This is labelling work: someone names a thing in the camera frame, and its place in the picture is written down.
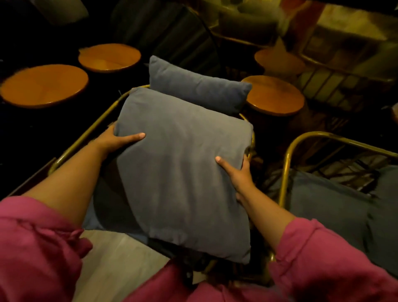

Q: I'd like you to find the pink shirt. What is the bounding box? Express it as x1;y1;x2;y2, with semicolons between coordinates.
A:
0;196;398;302

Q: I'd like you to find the dark blue seat cushion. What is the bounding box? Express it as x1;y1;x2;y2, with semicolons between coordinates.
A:
274;169;374;252

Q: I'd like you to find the dark blue back cushion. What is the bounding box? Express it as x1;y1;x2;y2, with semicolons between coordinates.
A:
364;165;398;279

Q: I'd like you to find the brass frame chair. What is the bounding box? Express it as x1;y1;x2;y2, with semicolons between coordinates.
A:
295;5;398;112
187;0;286;81
47;84;277;280
267;131;398;280

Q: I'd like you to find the person's right forearm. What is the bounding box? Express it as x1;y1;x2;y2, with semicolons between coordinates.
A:
237;184;296;251

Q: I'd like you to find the round wooden table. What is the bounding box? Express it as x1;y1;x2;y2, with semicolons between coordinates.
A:
241;75;306;117
0;64;89;109
78;43;142;73
254;37;307;76

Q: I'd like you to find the person's left hand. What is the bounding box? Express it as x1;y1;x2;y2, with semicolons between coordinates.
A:
93;123;146;155

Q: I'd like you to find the person's left forearm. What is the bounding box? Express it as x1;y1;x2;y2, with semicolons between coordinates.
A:
22;141;108;228

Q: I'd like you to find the small grey cushion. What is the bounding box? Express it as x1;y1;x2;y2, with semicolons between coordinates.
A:
149;55;252;116

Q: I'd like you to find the large grey square cushion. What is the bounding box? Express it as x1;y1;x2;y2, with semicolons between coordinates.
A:
113;87;254;265

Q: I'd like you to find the person's right hand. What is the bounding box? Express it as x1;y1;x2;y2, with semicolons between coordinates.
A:
215;154;256;206

